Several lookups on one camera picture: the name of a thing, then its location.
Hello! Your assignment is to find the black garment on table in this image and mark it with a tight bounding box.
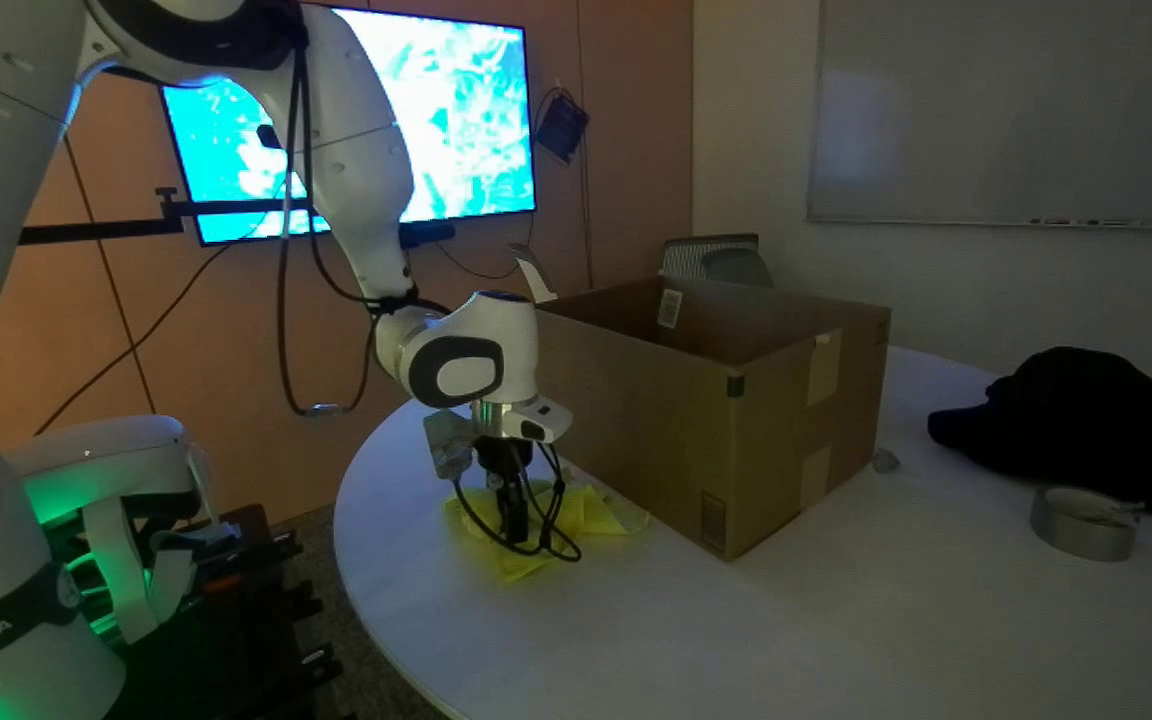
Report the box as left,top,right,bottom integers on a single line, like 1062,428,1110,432
929,349,1152,511

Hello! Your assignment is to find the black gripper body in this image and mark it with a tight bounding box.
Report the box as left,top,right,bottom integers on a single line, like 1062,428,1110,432
475,435,533,499

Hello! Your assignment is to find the yellow cloth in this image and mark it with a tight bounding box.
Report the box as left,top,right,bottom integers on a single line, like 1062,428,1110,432
443,480,627,581

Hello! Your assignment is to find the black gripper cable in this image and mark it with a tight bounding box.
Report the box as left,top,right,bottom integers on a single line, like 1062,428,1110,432
271,34,586,563

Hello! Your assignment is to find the whiteboard on wall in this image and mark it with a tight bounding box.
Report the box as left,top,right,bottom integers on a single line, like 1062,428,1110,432
808,0,1152,231

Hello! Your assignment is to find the open cardboard box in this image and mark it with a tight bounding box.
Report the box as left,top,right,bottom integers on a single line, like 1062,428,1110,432
542,281,894,558

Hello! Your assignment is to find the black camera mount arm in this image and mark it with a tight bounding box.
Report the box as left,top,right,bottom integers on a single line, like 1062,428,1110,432
18,183,339,251

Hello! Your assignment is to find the wall mounted monitor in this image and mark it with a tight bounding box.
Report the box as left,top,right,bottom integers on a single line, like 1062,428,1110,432
162,7,538,248

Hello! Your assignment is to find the grey chair backrest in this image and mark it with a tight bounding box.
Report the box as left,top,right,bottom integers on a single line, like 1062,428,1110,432
662,231,772,286

